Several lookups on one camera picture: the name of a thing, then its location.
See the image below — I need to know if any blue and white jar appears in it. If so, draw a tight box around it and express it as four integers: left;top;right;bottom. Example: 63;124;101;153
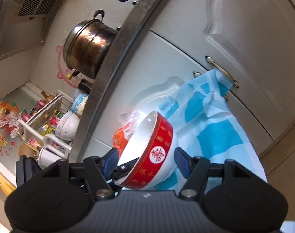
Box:
71;92;90;117

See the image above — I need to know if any yellow bottle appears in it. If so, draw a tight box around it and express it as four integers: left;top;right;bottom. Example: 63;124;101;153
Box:
42;124;54;136

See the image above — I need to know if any orange and white plastic bag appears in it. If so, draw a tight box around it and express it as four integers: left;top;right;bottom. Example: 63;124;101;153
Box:
112;112;141;151

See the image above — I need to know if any brass cabinet handle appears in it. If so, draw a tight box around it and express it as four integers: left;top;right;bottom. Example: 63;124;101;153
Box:
193;71;229;101
205;56;239;88

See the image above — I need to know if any white kitchen cabinet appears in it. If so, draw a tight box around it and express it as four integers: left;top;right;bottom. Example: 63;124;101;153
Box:
89;0;295;161

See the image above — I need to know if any orange dragon window decoration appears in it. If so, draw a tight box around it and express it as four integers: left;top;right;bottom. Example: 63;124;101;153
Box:
0;102;25;148

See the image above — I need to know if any white utensil holder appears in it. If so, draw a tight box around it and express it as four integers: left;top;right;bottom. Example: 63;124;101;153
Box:
38;148;65;169

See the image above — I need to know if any glass sliding door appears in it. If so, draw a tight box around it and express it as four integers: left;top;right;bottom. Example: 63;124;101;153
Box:
0;84;73;195

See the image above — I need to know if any white plastic spice rack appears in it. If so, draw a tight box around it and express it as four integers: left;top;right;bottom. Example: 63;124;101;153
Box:
16;91;75;162

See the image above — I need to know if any dark soy sauce bottle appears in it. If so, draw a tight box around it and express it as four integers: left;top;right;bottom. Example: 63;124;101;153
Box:
66;73;93;94

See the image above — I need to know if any grey stone countertop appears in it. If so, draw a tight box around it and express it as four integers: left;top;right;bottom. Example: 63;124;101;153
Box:
71;0;179;162

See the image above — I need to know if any wooden spatula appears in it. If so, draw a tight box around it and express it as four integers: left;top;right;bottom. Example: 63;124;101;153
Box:
19;143;40;158

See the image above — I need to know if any red and white bowl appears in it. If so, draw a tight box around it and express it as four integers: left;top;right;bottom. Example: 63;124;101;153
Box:
114;111;179;190

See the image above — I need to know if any blue white checkered tablecloth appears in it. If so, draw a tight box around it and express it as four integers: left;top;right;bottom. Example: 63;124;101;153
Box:
155;68;268;191

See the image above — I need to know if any pink round wall sticker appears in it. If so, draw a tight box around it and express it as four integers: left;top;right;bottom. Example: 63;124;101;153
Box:
56;45;77;88

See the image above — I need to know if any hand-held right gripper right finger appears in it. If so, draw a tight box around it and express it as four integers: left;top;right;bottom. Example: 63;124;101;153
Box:
175;148;250;199

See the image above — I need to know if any brown metal steamer pot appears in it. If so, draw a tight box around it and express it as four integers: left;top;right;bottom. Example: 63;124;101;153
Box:
62;10;120;79

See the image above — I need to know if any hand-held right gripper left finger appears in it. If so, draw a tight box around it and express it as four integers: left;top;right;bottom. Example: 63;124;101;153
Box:
42;148;119;199

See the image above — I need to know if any metal range hood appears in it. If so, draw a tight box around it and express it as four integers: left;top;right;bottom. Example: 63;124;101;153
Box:
0;0;74;65

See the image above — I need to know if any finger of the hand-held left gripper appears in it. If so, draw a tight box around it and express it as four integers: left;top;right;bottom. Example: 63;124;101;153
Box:
114;158;140;179

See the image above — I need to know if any white floral bowl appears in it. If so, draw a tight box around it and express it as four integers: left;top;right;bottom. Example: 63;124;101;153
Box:
55;111;80;141

